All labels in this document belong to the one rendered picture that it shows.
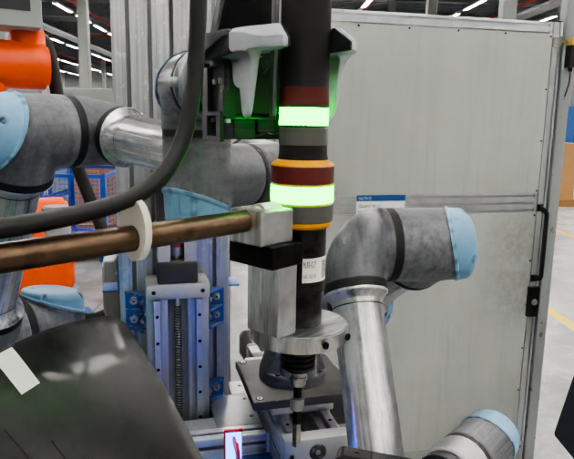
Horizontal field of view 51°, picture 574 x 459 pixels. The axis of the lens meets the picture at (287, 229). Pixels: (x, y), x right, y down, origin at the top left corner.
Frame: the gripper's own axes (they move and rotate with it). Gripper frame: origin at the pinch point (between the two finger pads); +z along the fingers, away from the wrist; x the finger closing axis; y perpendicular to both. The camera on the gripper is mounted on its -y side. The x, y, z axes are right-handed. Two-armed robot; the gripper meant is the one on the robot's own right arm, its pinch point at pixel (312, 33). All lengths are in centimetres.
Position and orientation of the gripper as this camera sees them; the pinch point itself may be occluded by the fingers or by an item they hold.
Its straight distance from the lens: 40.3
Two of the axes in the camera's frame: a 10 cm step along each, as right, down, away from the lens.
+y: -0.2, 9.8, 1.8
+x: -9.2, 0.6, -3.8
